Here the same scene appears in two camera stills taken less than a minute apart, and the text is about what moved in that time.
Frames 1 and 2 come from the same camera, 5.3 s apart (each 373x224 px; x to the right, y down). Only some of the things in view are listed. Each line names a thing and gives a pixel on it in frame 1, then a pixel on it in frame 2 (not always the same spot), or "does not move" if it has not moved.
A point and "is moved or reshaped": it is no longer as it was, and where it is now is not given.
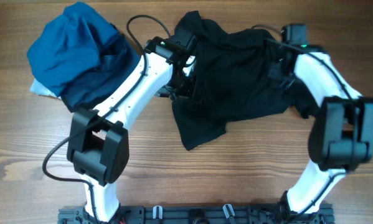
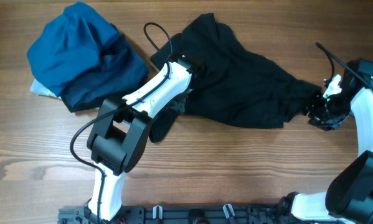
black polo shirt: [233, 82] is moved or reshaped
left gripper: [187, 93] to [180, 106]
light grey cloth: [38, 88] does not move
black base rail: [200, 214] does not move
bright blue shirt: [67, 49] does not move
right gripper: [273, 76] to [326, 124]
